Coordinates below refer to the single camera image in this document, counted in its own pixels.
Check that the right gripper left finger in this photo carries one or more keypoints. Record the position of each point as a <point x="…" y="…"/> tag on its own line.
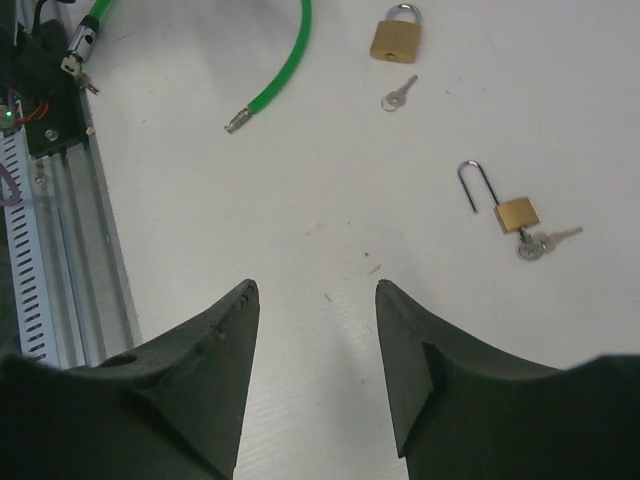
<point x="171" y="408"/>

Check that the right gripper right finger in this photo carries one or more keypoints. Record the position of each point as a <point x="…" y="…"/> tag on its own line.
<point x="463" y="409"/>

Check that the small brass padlock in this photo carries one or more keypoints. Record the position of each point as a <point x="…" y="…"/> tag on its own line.
<point x="513" y="216"/>

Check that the large brass padlock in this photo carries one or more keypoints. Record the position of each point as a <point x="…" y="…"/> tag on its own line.
<point x="397" y="37"/>

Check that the green cable lock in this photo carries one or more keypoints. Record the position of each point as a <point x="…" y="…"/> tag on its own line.
<point x="86" y="34"/>

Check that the small padlock silver keys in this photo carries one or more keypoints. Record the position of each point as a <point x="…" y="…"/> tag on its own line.
<point x="532" y="247"/>

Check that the aluminium mounting rail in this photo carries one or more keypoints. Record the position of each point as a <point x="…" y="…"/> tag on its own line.
<point x="89" y="301"/>

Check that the slotted cable duct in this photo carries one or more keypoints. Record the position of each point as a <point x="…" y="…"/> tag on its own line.
<point x="34" y="312"/>

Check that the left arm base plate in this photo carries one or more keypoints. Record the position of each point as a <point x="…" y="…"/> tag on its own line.
<point x="30" y="67"/>

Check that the green cable lock keys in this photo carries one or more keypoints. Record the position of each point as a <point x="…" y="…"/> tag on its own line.
<point x="84" y="82"/>

